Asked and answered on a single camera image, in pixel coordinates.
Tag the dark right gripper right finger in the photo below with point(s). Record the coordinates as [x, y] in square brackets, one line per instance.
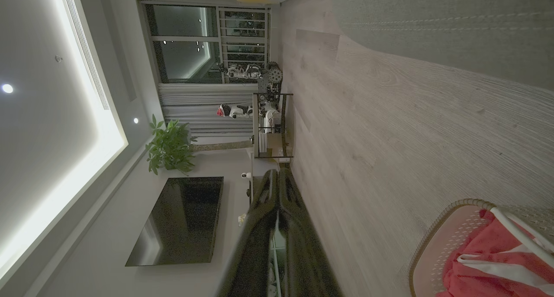
[303, 253]

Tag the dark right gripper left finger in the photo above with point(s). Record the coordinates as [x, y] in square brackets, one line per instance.
[255, 245]

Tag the red and white garment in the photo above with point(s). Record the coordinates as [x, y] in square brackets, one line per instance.
[497, 262]

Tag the grey fabric sofa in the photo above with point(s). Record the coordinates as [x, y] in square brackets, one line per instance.
[454, 28]

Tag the black flat television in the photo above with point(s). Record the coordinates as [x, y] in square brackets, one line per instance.
[181, 221]

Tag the green leafy potted plant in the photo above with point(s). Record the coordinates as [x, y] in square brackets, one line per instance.
[171, 147]

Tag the white woven laundry basket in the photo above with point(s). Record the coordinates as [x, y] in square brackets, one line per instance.
[437, 240]

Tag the white humanoid robot red head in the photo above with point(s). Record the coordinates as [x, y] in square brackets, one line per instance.
[236, 111]

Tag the white pleated curtain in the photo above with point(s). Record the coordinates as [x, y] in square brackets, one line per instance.
[194, 111]

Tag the round patterned dark ball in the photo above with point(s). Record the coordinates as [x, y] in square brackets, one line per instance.
[275, 74]

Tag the large glass window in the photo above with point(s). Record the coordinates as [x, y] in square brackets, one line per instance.
[186, 41]

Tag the long ceiling air vent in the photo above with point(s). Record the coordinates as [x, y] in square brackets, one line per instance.
[86, 50]

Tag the small white security camera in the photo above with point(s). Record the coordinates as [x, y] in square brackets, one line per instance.
[246, 175]

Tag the black frame table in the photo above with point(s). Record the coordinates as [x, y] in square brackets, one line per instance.
[283, 124]

